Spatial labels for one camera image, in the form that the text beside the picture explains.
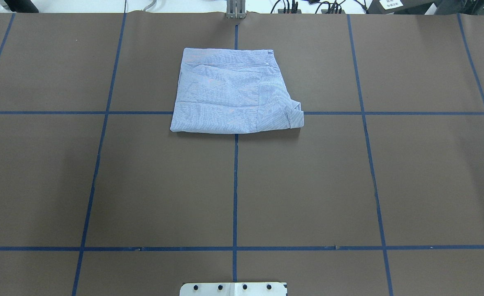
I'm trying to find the grey box with label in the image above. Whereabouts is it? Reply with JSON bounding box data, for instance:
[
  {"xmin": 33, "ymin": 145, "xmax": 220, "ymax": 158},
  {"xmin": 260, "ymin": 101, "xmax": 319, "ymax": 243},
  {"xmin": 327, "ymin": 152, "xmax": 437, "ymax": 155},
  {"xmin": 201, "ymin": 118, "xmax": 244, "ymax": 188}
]
[{"xmin": 366, "ymin": 0, "xmax": 434, "ymax": 15}]

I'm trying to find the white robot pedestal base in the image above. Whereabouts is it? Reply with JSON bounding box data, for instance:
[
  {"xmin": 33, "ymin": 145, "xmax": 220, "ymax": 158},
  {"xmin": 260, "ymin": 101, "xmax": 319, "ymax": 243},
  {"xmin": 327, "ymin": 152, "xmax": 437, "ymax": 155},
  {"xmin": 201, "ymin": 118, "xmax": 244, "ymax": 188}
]
[{"xmin": 179, "ymin": 282, "xmax": 288, "ymax": 296}]

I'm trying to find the aluminium frame post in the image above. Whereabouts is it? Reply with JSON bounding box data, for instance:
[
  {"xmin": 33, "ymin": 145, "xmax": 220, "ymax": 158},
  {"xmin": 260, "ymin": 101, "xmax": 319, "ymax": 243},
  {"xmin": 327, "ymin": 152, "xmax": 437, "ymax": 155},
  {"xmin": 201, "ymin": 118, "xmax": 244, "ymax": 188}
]
[{"xmin": 226, "ymin": 0, "xmax": 247, "ymax": 19}]

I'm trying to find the light blue striped shirt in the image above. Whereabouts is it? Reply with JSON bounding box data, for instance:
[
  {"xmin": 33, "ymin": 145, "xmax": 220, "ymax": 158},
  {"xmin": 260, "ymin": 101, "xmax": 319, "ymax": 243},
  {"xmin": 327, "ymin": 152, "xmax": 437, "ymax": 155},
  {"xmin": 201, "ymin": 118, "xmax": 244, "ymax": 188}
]
[{"xmin": 170, "ymin": 48, "xmax": 304, "ymax": 134}]

